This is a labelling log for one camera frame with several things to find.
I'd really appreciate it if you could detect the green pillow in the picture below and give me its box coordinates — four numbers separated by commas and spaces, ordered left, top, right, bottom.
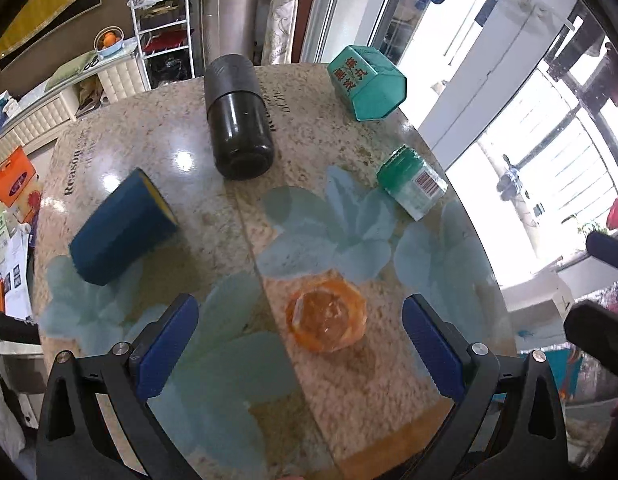
43, 51, 99, 92

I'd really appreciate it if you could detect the small green barcode box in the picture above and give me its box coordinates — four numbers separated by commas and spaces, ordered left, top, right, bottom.
376, 144, 449, 222

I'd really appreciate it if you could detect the fruit bowl with oranges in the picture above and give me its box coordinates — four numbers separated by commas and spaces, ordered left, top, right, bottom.
93, 26, 126, 59

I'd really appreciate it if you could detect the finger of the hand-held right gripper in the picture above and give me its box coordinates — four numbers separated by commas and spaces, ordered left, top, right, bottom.
563, 300, 618, 379
586, 231, 618, 277

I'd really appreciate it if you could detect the orange cardboard box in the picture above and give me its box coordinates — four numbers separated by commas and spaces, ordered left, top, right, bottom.
0, 146, 44, 209

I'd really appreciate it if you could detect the patterned curtain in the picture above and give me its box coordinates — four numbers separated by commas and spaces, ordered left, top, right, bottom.
266, 0, 311, 66

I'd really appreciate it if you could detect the black cylindrical handle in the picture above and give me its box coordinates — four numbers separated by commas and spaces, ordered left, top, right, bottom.
0, 311, 41, 346

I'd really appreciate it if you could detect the green hexagonal plastic jar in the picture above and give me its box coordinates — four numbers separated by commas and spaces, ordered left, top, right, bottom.
327, 45, 408, 122

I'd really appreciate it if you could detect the grey metal pipe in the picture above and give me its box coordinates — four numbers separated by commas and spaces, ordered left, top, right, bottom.
199, 0, 264, 67

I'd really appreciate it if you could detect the white tufted cabinet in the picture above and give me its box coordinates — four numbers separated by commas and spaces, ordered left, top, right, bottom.
0, 49, 151, 162

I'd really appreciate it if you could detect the white wire shelf rack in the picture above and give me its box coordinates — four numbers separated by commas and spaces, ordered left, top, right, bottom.
128, 0, 196, 92

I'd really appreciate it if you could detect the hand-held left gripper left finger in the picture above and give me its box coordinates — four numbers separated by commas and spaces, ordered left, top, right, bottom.
36, 294, 200, 480

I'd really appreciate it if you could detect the blue cylindrical canister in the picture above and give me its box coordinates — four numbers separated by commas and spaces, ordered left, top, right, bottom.
68, 167, 179, 287

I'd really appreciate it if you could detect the orange glass cup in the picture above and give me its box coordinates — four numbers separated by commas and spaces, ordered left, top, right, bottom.
285, 272, 368, 354

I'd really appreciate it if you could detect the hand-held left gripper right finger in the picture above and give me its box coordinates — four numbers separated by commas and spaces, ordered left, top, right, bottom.
401, 294, 570, 480

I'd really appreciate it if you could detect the black cylindrical bottle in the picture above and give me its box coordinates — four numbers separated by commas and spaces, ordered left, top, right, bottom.
203, 53, 275, 181

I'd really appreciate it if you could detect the yellow cloth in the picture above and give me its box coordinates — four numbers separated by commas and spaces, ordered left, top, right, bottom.
0, 0, 111, 72

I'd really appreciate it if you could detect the white cardboard box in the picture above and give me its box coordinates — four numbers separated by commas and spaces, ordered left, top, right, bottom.
503, 279, 576, 325

